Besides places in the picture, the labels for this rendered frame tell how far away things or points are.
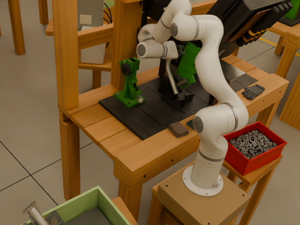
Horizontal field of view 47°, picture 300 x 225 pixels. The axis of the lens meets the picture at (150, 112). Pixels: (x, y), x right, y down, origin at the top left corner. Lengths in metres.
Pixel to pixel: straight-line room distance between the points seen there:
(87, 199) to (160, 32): 0.83
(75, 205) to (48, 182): 1.33
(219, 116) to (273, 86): 1.29
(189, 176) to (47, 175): 1.51
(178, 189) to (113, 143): 0.46
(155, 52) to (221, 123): 0.66
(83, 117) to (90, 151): 1.08
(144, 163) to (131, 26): 0.81
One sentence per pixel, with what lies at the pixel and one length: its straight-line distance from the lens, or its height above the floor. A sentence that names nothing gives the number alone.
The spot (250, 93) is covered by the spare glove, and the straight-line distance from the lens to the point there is 2.36.
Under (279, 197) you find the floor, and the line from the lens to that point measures 3.06.
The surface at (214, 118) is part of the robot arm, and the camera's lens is 1.31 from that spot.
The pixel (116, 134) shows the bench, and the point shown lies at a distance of 1.87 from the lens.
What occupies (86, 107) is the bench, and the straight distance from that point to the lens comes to 2.05.
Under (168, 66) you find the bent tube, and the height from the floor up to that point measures 1.10.
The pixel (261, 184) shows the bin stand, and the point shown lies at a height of 0.56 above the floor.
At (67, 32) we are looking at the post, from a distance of 1.79.
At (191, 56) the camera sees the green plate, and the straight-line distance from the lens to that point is 2.01.
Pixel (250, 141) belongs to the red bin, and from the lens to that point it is 2.01.
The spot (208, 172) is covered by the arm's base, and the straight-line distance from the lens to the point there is 1.51.
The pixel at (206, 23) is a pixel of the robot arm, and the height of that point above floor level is 1.59.
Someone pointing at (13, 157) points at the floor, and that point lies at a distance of 3.05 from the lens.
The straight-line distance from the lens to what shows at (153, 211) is 1.77.
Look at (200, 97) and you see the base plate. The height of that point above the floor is 0.90.
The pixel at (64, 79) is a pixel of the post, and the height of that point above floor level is 1.09.
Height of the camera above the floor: 2.11
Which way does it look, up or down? 37 degrees down
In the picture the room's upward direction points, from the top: 8 degrees clockwise
